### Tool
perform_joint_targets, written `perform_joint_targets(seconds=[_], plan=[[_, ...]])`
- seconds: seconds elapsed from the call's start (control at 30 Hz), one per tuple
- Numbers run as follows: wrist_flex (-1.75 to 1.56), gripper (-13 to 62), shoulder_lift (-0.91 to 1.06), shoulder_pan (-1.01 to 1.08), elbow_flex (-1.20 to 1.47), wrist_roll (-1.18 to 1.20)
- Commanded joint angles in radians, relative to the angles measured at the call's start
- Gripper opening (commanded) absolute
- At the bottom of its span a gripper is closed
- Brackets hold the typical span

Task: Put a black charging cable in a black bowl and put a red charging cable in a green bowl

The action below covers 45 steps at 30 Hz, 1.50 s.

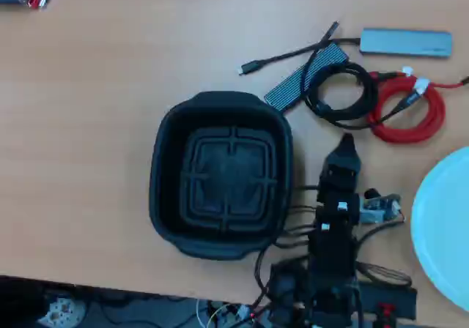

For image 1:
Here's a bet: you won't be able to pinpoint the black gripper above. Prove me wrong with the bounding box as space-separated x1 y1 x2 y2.
317 133 362 206

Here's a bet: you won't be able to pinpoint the black charging cable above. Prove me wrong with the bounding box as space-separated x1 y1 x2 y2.
298 20 422 131

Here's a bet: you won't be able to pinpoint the red charging cable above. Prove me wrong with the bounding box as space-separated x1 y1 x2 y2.
366 67 469 145

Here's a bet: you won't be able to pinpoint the black square bowl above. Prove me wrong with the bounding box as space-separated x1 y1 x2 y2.
148 90 294 262

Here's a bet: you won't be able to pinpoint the light blue plate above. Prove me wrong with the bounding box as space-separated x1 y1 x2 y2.
410 146 469 313

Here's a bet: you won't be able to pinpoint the red clamp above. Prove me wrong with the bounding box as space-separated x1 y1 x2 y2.
377 303 396 328

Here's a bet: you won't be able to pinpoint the white perforated disc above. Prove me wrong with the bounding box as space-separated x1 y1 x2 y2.
36 294 87 327

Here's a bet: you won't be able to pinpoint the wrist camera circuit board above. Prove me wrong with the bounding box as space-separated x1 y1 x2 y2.
361 188 404 223

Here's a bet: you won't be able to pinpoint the thick black camera cable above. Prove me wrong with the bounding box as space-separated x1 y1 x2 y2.
357 217 406 247

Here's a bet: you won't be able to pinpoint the dark ribbed SSD enclosure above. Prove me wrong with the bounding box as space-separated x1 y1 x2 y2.
263 41 349 113

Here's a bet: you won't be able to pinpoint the thin black robot wires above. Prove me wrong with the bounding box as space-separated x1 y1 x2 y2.
252 183 413 307

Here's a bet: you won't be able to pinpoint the grey USB hub with cable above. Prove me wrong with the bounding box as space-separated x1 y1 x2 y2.
237 27 454 76

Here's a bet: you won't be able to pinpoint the controller board with wires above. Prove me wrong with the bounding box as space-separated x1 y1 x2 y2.
196 298 274 328

